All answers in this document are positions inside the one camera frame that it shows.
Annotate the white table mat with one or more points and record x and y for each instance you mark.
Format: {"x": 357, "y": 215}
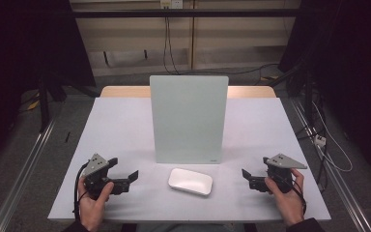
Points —
{"x": 148, "y": 206}

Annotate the pale green glass whiteboard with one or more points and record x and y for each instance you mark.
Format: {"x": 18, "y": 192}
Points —
{"x": 188, "y": 112}

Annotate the black curtain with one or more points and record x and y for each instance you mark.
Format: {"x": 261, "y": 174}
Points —
{"x": 19, "y": 48}
{"x": 351, "y": 64}

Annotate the metal floor rail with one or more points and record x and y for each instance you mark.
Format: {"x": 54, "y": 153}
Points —
{"x": 19, "y": 183}
{"x": 335, "y": 180}

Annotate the person's left hand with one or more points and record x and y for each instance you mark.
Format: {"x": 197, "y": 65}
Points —
{"x": 91, "y": 209}

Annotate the black metal stand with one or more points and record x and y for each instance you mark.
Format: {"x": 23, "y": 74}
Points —
{"x": 43, "y": 103}

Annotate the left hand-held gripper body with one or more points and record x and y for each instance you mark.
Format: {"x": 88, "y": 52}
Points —
{"x": 96, "y": 166}

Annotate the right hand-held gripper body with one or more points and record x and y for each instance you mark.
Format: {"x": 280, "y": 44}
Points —
{"x": 281, "y": 175}

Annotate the small black stick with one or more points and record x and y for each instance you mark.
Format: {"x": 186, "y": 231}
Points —
{"x": 67, "y": 137}

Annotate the white wall socket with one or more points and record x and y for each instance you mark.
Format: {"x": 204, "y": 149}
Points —
{"x": 171, "y": 4}

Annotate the white power strip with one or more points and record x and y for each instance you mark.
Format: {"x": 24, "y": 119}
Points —
{"x": 320, "y": 140}

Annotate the person's right hand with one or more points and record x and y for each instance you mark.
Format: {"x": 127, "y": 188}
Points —
{"x": 285, "y": 204}

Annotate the black horizontal bar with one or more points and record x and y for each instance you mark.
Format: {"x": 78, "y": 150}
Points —
{"x": 206, "y": 13}

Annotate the white board eraser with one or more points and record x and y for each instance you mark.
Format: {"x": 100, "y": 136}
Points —
{"x": 190, "y": 182}

